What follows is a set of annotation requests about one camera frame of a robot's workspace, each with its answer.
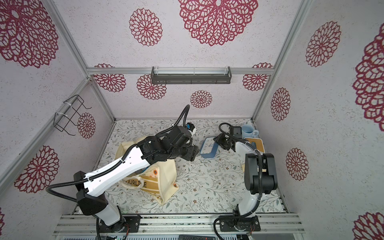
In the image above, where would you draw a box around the dark blue square alarm clock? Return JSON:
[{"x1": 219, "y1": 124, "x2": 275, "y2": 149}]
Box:
[{"x1": 200, "y1": 137, "x2": 219, "y2": 159}]

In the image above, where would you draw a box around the cream printed canvas bag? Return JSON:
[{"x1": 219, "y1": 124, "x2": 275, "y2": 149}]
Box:
[{"x1": 114, "y1": 136, "x2": 180, "y2": 206}]

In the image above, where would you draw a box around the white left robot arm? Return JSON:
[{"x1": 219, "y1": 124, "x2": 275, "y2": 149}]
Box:
[{"x1": 74, "y1": 123, "x2": 199, "y2": 226}]

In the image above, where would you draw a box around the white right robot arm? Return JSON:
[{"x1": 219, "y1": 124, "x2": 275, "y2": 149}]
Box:
[{"x1": 214, "y1": 123, "x2": 278, "y2": 222}]

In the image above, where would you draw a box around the light blue mug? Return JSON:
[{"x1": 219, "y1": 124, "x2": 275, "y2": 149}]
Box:
[{"x1": 241, "y1": 125, "x2": 259, "y2": 139}]

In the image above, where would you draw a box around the white wooden tissue box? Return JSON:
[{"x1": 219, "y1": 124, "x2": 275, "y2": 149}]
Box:
[{"x1": 245, "y1": 138, "x2": 266, "y2": 153}]

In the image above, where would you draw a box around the black keyboard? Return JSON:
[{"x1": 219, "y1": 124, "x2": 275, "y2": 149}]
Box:
[{"x1": 179, "y1": 235, "x2": 217, "y2": 240}]

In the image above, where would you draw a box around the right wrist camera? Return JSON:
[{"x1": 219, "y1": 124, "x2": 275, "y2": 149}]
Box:
[{"x1": 230, "y1": 126, "x2": 243, "y2": 139}]

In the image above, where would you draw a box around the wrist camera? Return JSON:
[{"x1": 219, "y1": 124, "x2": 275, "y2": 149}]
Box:
[
  {"x1": 186, "y1": 123, "x2": 197, "y2": 136},
  {"x1": 230, "y1": 126, "x2": 243, "y2": 139}
]

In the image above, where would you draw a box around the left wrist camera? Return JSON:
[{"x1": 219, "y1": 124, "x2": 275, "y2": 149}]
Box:
[{"x1": 186, "y1": 123, "x2": 197, "y2": 136}]

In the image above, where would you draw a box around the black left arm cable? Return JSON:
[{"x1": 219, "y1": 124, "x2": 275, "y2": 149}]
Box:
[{"x1": 45, "y1": 104, "x2": 191, "y2": 203}]

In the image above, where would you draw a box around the black wall shelf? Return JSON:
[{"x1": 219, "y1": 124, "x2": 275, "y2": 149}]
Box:
[{"x1": 150, "y1": 67, "x2": 232, "y2": 85}]

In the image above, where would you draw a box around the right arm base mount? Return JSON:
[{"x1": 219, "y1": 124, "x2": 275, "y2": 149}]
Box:
[{"x1": 219, "y1": 216, "x2": 261, "y2": 232}]

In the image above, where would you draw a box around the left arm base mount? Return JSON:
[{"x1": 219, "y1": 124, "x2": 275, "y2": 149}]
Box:
[{"x1": 97, "y1": 215, "x2": 142, "y2": 233}]

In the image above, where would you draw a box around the black wire wall rack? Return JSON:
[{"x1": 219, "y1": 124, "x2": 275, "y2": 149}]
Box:
[{"x1": 53, "y1": 95, "x2": 92, "y2": 136}]

